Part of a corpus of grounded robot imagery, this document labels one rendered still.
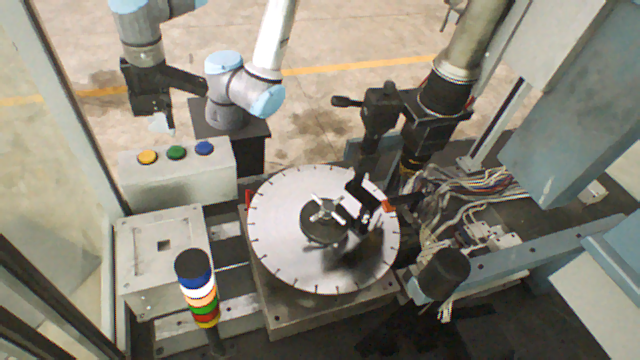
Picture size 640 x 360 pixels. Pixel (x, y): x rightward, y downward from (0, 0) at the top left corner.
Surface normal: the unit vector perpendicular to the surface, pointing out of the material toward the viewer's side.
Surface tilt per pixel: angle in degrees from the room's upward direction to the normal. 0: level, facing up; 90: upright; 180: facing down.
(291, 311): 0
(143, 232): 0
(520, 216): 0
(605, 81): 90
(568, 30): 90
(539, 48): 90
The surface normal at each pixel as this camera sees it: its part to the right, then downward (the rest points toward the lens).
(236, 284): 0.11, -0.64
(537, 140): -0.94, 0.18
